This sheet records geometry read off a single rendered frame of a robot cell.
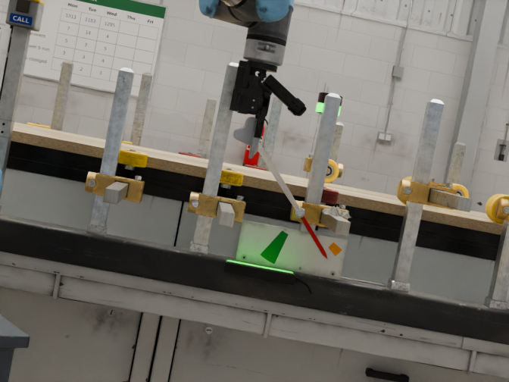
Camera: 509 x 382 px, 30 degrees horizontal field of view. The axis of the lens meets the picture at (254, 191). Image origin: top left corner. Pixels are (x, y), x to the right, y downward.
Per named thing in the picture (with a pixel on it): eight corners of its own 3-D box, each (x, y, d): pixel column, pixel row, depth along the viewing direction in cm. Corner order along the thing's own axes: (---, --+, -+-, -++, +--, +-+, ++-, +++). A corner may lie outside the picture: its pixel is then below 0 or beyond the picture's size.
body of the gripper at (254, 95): (229, 112, 216) (238, 60, 216) (265, 120, 217) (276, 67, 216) (230, 112, 209) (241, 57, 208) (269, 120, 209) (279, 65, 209)
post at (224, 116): (204, 260, 230) (242, 64, 227) (189, 257, 229) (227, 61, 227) (204, 258, 233) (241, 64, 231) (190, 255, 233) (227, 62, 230)
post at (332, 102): (303, 289, 231) (341, 95, 229) (288, 286, 231) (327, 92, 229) (301, 286, 235) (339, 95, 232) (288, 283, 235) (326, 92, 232)
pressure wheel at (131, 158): (146, 198, 243) (154, 154, 243) (123, 195, 237) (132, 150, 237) (125, 192, 248) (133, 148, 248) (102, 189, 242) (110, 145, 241)
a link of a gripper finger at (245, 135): (229, 154, 213) (237, 114, 213) (255, 159, 214) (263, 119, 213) (230, 154, 210) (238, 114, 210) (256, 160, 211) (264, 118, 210)
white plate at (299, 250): (339, 280, 231) (348, 239, 230) (235, 261, 229) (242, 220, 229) (339, 280, 231) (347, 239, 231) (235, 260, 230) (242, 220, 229)
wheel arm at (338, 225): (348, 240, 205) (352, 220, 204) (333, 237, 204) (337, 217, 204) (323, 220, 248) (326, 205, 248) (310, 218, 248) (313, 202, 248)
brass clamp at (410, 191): (454, 210, 231) (457, 189, 231) (400, 199, 230) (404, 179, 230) (447, 208, 237) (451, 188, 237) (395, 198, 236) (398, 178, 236)
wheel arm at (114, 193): (117, 208, 202) (120, 189, 201) (101, 205, 201) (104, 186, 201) (131, 194, 245) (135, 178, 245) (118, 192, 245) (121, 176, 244)
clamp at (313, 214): (345, 231, 230) (349, 211, 230) (291, 220, 229) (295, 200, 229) (341, 229, 236) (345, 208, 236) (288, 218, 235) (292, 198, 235)
